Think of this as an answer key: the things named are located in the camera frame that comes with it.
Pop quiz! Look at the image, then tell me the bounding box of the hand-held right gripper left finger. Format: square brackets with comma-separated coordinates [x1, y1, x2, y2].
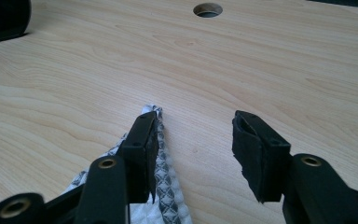
[117, 110, 160, 205]

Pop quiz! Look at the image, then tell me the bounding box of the black floral print bag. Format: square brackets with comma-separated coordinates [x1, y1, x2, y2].
[0, 0, 33, 47]

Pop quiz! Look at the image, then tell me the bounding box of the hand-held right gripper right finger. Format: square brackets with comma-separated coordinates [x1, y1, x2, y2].
[231, 109, 293, 204]

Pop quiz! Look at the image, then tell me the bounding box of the white grey patterned cloth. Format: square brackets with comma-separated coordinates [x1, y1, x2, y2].
[63, 104, 194, 224]

